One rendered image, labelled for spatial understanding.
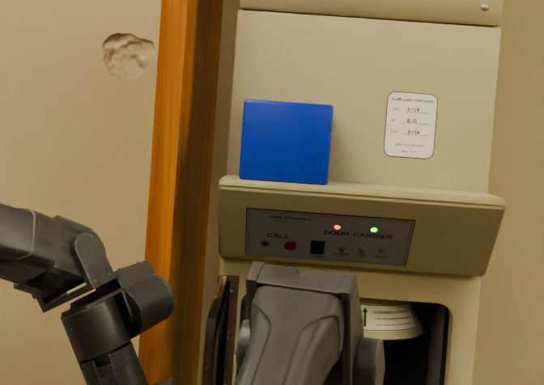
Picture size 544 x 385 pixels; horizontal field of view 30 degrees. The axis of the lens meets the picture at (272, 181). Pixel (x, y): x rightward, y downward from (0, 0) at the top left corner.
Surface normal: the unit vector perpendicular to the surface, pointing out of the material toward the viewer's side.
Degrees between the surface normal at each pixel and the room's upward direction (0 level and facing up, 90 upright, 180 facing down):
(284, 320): 35
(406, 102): 90
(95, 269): 64
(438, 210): 135
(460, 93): 90
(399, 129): 90
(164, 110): 90
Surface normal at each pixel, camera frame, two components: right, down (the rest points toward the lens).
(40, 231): 0.74, -0.41
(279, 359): -0.05, -0.79
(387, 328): 0.39, -0.33
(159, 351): -0.03, 0.05
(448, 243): -0.07, 0.74
